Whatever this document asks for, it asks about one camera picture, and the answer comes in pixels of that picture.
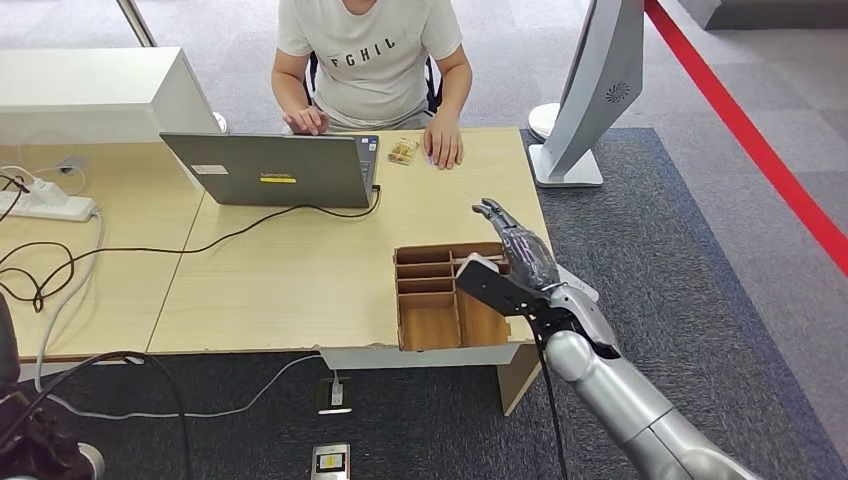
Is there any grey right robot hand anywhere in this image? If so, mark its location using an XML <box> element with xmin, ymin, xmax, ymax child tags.
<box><xmin>471</xmin><ymin>197</ymin><xmax>563</xmax><ymax>293</ymax></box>

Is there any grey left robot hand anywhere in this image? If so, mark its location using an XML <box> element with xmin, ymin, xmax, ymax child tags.
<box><xmin>0</xmin><ymin>294</ymin><xmax>21</xmax><ymax>392</ymax></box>

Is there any white card reader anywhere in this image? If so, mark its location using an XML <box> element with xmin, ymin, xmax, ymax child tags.
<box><xmin>556</xmin><ymin>264</ymin><xmax>601</xmax><ymax>305</ymax></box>

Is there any wooden compartment organizer box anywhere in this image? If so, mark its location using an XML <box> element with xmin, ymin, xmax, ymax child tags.
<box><xmin>392</xmin><ymin>241</ymin><xmax>517</xmax><ymax>353</ymax></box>

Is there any person's left hand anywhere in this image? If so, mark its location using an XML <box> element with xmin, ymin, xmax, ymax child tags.
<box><xmin>422</xmin><ymin>113</ymin><xmax>464</xmax><ymax>172</ymax></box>

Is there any person's hand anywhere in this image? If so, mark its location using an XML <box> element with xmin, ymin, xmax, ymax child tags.
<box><xmin>282</xmin><ymin>105</ymin><xmax>331</xmax><ymax>136</ymax></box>
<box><xmin>422</xmin><ymin>113</ymin><xmax>464</xmax><ymax>172</ymax></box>

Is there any person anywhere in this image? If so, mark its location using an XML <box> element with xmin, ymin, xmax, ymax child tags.
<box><xmin>271</xmin><ymin>0</ymin><xmax>474</xmax><ymax>172</ymax></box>

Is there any person's right hand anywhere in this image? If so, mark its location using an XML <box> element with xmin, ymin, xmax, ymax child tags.
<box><xmin>282</xmin><ymin>105</ymin><xmax>331</xmax><ymax>136</ymax></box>

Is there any wooden desk leg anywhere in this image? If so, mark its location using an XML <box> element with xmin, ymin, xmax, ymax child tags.
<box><xmin>496</xmin><ymin>343</ymin><xmax>543</xmax><ymax>417</ymax></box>

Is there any white round floor base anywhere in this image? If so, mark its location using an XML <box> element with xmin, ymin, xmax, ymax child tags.
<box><xmin>527</xmin><ymin>101</ymin><xmax>564</xmax><ymax>144</ymax></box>

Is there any white power strip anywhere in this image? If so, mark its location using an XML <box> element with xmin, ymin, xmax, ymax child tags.
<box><xmin>0</xmin><ymin>190</ymin><xmax>98</xmax><ymax>224</ymax></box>

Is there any white desk panel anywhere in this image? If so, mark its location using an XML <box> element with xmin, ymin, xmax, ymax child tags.
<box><xmin>319</xmin><ymin>344</ymin><xmax>521</xmax><ymax>371</ymax></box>

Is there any white power adapter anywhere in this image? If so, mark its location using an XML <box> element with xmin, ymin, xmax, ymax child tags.
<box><xmin>27</xmin><ymin>178</ymin><xmax>69</xmax><ymax>207</ymax></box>

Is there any wrapped snack packet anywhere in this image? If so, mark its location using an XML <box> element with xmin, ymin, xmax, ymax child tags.
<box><xmin>386</xmin><ymin>137</ymin><xmax>421</xmax><ymax>167</ymax></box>

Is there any silver kiosk screen stand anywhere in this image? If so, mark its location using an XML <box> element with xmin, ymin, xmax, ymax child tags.
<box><xmin>526</xmin><ymin>0</ymin><xmax>647</xmax><ymax>190</ymax></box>

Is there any black office chair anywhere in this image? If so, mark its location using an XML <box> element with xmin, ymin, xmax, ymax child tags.
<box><xmin>304</xmin><ymin>51</ymin><xmax>444</xmax><ymax>115</ymax></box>

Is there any floor power outlet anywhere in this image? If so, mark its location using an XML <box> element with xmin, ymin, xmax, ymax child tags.
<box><xmin>316</xmin><ymin>377</ymin><xmax>354</xmax><ymax>417</ymax></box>

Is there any white cabinet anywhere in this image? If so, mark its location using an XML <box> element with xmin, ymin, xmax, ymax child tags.
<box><xmin>0</xmin><ymin>46</ymin><xmax>223</xmax><ymax>147</ymax></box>

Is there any grey laptop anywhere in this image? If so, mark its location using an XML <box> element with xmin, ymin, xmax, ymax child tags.
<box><xmin>159</xmin><ymin>132</ymin><xmax>380</xmax><ymax>211</ymax></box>

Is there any silver floor device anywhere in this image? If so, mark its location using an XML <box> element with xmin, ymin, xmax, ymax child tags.
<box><xmin>310</xmin><ymin>442</ymin><xmax>352</xmax><ymax>480</ymax></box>

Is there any grey platform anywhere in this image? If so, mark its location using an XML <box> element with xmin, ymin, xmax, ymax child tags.
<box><xmin>676</xmin><ymin>0</ymin><xmax>848</xmax><ymax>32</ymax></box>

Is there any grey metal pole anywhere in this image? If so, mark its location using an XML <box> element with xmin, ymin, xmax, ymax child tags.
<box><xmin>115</xmin><ymin>0</ymin><xmax>158</xmax><ymax>49</ymax></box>

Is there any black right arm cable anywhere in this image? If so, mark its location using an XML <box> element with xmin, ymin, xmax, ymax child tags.
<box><xmin>529</xmin><ymin>317</ymin><xmax>572</xmax><ymax>480</ymax></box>

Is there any grey power strip cable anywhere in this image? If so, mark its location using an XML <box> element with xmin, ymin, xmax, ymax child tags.
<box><xmin>33</xmin><ymin>208</ymin><xmax>106</xmax><ymax>392</ymax></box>

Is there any black plug cable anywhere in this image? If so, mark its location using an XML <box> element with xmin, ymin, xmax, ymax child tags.
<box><xmin>0</xmin><ymin>174</ymin><xmax>31</xmax><ymax>224</ymax></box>

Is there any white floor cable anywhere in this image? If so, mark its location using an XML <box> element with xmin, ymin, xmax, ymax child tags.
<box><xmin>39</xmin><ymin>354</ymin><xmax>326</xmax><ymax>422</ymax></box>

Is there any black laptop power cable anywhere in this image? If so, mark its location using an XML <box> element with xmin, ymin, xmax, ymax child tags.
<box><xmin>0</xmin><ymin>186</ymin><xmax>383</xmax><ymax>314</ymax></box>

